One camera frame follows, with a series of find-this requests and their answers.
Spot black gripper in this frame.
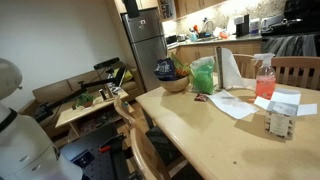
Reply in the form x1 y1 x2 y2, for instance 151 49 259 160
121 0 141 19

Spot open white cardboard box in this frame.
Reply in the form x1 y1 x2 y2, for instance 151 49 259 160
254 90 318 141

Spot stainless steel fridge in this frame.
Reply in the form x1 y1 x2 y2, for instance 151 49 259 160
120 7 169 93

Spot black countertop appliance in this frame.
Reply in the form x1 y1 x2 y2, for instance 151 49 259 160
165 34 178 45

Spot wooden upper cabinets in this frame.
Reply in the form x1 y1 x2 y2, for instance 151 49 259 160
173 0 231 19

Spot wooden cabinets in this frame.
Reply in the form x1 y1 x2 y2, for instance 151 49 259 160
166 39 264 68
173 0 231 19

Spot yellow green pillow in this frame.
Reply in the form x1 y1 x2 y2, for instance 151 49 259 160
112 67 134 84

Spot teal cup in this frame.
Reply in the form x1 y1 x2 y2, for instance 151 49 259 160
189 30 199 43

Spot blue chip bag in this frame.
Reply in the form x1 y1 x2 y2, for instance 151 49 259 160
153 58 178 82

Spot wooden lower cabinets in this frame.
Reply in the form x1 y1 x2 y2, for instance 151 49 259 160
166 39 264 68

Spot olive green snack bag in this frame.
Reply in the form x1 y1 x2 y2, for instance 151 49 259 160
170 53 192 79

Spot orange kitchen item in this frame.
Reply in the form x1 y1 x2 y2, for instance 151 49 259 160
218 29 230 40

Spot green plastic bag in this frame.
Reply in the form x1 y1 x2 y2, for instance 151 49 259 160
189 55 217 95

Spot small potted plant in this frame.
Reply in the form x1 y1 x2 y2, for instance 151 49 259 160
74 92 96 109

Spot black coffee maker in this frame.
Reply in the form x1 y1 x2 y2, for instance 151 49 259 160
234 14 251 38

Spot small brown snack packet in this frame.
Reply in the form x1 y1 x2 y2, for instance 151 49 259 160
194 92 210 103

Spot tan sofa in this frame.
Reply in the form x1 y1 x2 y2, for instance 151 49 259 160
18 66 146 141

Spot white paper towel roll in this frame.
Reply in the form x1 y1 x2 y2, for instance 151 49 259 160
221 47 257 91

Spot wooden coffee table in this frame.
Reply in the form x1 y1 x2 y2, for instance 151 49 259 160
54 88 130 138

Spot white canister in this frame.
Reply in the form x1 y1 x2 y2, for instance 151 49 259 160
249 18 261 36

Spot silver toaster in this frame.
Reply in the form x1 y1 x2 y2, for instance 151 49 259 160
260 14 285 33

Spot dark seat cushion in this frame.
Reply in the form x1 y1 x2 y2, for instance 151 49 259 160
145 125 183 166

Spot flat white paper sheet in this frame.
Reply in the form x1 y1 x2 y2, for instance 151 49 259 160
207 89 260 120

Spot pink liquid spray bottle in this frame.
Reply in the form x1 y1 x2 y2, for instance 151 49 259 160
253 53 278 100

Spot gray dish towel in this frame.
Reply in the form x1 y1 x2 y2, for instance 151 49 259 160
263 34 318 58

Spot black robot cart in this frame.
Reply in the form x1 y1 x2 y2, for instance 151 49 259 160
59 123 134 180

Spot black kitchen stove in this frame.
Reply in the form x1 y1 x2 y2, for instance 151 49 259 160
260 0 320 38

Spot slatted back wooden chair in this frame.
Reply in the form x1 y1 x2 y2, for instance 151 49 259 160
270 55 320 91

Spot black stereo camera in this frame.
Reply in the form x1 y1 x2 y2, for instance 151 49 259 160
93 56 121 71

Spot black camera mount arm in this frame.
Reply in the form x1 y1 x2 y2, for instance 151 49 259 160
33 66 128 124

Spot orange clamp handle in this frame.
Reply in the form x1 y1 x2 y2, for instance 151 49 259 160
98 145 112 154

